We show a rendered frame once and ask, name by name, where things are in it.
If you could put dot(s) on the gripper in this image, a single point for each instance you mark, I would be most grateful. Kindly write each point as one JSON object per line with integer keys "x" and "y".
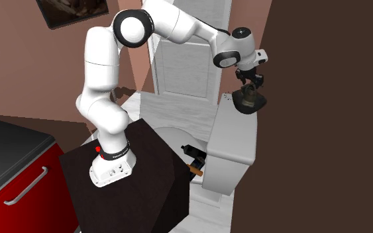
{"x": 248, "y": 76}

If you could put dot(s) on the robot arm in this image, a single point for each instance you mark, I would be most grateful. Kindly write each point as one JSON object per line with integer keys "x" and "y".
{"x": 100, "y": 71}

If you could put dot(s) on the white toilet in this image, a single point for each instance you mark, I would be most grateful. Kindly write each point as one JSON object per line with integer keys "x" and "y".
{"x": 231, "y": 138}

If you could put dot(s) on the white door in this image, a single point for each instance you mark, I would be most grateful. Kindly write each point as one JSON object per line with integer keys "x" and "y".
{"x": 183, "y": 64}

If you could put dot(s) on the black bottle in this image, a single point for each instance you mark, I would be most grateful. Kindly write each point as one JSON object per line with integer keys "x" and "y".
{"x": 191, "y": 150}

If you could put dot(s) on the dark robot stand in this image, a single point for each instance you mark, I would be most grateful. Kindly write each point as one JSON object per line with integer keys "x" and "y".
{"x": 131, "y": 200}

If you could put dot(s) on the red cabinet with dark top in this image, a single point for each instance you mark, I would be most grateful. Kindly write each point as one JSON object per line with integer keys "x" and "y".
{"x": 8, "y": 151}

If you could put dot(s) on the dark framed wall picture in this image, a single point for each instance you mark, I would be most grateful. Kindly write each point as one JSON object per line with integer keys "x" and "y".
{"x": 73, "y": 11}

